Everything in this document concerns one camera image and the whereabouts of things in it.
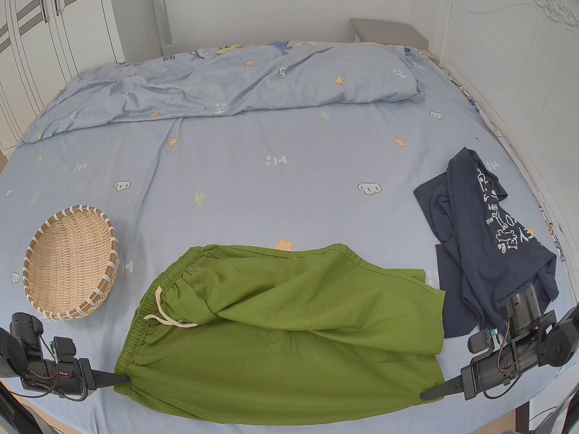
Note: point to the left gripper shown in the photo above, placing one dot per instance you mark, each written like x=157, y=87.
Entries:
x=79, y=375

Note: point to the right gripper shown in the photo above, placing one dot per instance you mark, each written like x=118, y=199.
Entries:
x=491, y=371

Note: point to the green shorts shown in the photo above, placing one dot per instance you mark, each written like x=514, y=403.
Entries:
x=271, y=346

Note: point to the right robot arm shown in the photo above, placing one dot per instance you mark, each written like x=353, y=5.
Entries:
x=561, y=341

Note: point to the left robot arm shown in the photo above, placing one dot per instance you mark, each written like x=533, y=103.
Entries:
x=11, y=351

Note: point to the round woven basket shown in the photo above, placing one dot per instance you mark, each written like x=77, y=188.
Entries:
x=68, y=256

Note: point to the bed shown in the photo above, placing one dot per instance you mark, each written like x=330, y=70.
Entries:
x=271, y=174

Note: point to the dark blue T-shirt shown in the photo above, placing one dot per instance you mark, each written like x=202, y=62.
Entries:
x=475, y=242

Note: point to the pale blue quilt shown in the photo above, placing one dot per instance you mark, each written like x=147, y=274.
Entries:
x=226, y=88

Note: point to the grey bedside table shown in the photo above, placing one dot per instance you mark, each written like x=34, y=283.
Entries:
x=384, y=30

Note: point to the white wardrobe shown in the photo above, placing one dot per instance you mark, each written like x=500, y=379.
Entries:
x=68, y=16

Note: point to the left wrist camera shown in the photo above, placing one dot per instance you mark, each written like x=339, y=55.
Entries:
x=63, y=348

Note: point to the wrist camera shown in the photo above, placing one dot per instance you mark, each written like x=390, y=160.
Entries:
x=63, y=348
x=479, y=341

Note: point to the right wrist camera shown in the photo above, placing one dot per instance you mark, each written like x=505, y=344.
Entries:
x=479, y=341

